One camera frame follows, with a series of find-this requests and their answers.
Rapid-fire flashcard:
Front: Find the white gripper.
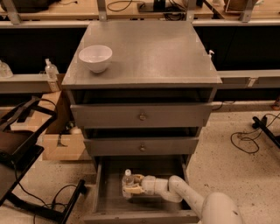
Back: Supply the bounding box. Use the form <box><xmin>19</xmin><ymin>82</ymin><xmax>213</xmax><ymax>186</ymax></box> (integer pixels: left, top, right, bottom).
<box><xmin>123</xmin><ymin>174</ymin><xmax>156</xmax><ymax>195</ymax></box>

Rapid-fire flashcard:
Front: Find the clear plastic water bottle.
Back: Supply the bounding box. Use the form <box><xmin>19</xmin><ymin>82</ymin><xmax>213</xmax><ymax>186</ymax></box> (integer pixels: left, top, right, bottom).
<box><xmin>122</xmin><ymin>169</ymin><xmax>134</xmax><ymax>200</ymax></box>

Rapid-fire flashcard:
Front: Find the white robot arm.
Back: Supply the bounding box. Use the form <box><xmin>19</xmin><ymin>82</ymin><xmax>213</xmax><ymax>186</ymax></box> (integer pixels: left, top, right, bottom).
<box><xmin>122</xmin><ymin>170</ymin><xmax>244</xmax><ymax>224</ymax></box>

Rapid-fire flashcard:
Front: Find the grey bottom drawer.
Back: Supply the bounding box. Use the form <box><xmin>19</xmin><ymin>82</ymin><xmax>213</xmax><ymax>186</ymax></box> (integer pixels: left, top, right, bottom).
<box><xmin>84</xmin><ymin>155</ymin><xmax>199</xmax><ymax>224</ymax></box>

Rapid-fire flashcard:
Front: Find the grey drawer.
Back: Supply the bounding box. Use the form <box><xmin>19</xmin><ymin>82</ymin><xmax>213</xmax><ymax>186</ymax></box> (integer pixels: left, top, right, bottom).
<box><xmin>71</xmin><ymin>103</ymin><xmax>212</xmax><ymax>129</ymax></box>
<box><xmin>84</xmin><ymin>137</ymin><xmax>199</xmax><ymax>156</ymax></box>
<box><xmin>84</xmin><ymin>155</ymin><xmax>199</xmax><ymax>224</ymax></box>

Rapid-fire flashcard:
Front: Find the grey middle drawer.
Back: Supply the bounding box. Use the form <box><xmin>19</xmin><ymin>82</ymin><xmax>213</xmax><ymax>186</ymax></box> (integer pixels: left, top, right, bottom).
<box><xmin>84</xmin><ymin>137</ymin><xmax>199</xmax><ymax>156</ymax></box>

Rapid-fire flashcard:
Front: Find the grey top drawer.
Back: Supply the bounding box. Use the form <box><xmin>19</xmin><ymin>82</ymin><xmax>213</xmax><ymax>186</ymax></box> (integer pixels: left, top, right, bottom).
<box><xmin>71</xmin><ymin>103</ymin><xmax>212</xmax><ymax>129</ymax></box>

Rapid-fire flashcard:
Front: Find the grey drawer cabinet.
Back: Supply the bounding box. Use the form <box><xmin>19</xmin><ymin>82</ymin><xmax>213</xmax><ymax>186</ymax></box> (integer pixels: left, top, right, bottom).
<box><xmin>61</xmin><ymin>19</ymin><xmax>223</xmax><ymax>224</ymax></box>

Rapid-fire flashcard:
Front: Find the clear pump bottle left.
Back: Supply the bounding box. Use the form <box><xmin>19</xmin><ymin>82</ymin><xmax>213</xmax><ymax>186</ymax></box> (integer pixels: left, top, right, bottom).
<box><xmin>45</xmin><ymin>59</ymin><xmax>59</xmax><ymax>80</ymax></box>

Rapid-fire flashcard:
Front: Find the small white pump bottle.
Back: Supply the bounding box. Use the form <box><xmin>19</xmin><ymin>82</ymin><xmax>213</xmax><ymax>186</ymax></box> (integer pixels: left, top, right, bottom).
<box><xmin>208</xmin><ymin>50</ymin><xmax>215</xmax><ymax>70</ymax></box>

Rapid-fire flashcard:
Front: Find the cardboard box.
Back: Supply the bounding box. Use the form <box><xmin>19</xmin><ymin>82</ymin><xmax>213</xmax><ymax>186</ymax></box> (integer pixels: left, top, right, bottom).
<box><xmin>29</xmin><ymin>73</ymin><xmax>92</xmax><ymax>161</ymax></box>

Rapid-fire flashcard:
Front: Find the white bowl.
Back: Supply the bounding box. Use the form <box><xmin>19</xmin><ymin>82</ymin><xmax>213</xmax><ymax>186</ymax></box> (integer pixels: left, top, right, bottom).
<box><xmin>79</xmin><ymin>45</ymin><xmax>113</xmax><ymax>73</ymax></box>

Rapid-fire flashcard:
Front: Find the black floor cable left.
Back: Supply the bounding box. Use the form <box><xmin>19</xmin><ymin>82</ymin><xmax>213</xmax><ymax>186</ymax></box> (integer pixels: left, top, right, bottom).
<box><xmin>12</xmin><ymin>163</ymin><xmax>88</xmax><ymax>224</ymax></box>

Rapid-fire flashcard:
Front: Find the black floor cable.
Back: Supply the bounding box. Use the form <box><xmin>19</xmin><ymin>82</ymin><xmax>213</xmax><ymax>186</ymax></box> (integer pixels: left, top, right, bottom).
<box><xmin>12</xmin><ymin>163</ymin><xmax>88</xmax><ymax>224</ymax></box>
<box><xmin>229</xmin><ymin>113</ymin><xmax>280</xmax><ymax>155</ymax></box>

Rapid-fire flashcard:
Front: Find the black cart frame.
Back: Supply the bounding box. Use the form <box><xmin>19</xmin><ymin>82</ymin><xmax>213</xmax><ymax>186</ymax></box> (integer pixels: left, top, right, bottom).
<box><xmin>0</xmin><ymin>96</ymin><xmax>87</xmax><ymax>224</ymax></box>

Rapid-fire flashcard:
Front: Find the black floor cable right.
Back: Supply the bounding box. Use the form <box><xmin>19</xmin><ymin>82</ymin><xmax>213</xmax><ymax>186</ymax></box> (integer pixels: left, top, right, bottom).
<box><xmin>229</xmin><ymin>113</ymin><xmax>280</xmax><ymax>155</ymax></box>

